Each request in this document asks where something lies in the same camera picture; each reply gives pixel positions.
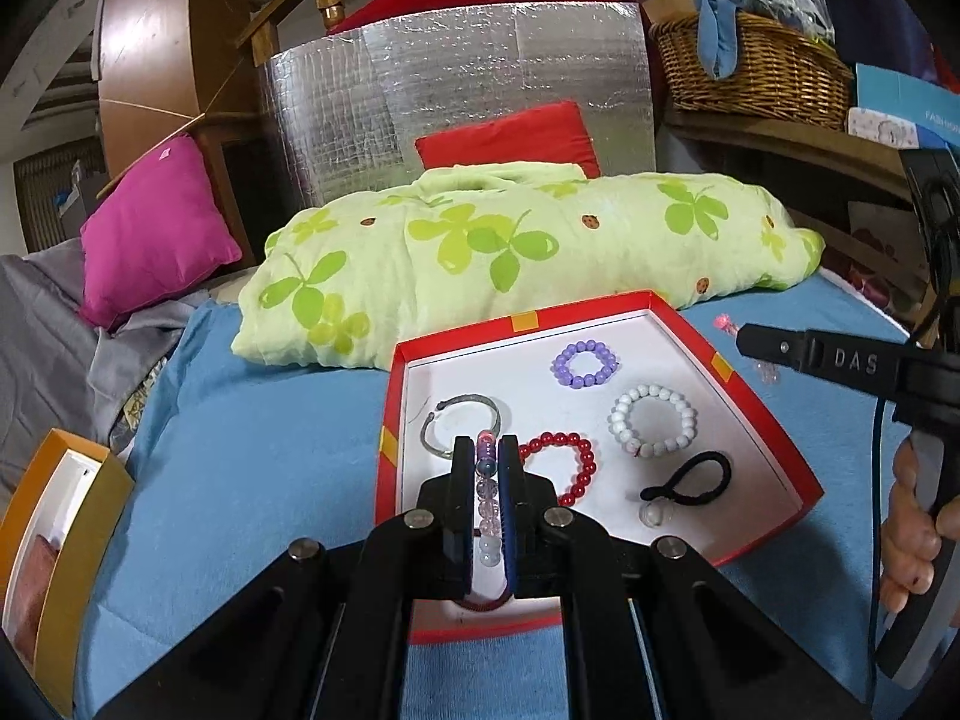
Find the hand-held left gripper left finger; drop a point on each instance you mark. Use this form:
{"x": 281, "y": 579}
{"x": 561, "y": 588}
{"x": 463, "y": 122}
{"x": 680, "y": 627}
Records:
{"x": 461, "y": 525}

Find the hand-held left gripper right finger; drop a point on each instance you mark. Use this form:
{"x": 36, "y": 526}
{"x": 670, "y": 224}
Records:
{"x": 510, "y": 525}

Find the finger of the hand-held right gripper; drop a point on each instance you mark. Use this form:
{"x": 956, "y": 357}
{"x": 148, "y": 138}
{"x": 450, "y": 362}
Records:
{"x": 817, "y": 360}

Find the red box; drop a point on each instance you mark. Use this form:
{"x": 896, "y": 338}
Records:
{"x": 495, "y": 371}

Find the person's right hand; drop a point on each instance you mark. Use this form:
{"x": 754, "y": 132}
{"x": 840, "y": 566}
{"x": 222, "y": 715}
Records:
{"x": 907, "y": 540}

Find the pink bead charm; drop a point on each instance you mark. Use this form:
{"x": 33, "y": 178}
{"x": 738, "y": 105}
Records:
{"x": 726, "y": 324}

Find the silver bangle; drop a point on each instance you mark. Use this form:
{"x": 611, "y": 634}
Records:
{"x": 427, "y": 427}

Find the wooden shelf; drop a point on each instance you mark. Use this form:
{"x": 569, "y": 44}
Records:
{"x": 787, "y": 142}

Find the blue bed sheet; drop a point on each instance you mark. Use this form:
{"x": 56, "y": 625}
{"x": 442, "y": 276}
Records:
{"x": 262, "y": 427}

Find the white patterned box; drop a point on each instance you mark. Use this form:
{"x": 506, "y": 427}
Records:
{"x": 881, "y": 127}

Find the green floral pillow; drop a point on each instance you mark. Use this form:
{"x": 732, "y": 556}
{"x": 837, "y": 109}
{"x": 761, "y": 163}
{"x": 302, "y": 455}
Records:
{"x": 450, "y": 277}

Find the blue cardboard box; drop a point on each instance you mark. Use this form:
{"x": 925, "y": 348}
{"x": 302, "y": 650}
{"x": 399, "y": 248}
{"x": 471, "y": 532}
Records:
{"x": 907, "y": 94}

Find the wicker basket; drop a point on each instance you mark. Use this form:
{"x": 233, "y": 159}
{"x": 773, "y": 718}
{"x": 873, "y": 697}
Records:
{"x": 765, "y": 75}

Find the blue cloth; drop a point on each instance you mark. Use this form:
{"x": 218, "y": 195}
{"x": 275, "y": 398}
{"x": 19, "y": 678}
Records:
{"x": 716, "y": 30}

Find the red cushion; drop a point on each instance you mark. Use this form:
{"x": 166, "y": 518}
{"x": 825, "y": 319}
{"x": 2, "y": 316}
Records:
{"x": 517, "y": 139}

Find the yellow open box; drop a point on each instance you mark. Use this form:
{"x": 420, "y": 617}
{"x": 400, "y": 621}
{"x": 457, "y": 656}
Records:
{"x": 82, "y": 577}

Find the pink pillow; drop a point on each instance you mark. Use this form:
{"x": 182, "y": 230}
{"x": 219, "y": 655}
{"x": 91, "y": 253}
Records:
{"x": 150, "y": 232}

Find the grey cloth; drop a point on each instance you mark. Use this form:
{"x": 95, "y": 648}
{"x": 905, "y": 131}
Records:
{"x": 45, "y": 352}

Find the silver insulated sheet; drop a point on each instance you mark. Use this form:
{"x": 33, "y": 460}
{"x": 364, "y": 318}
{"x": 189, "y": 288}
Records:
{"x": 450, "y": 67}

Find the wooden panel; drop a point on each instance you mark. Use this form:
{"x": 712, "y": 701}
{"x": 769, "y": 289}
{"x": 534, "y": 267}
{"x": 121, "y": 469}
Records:
{"x": 150, "y": 52}

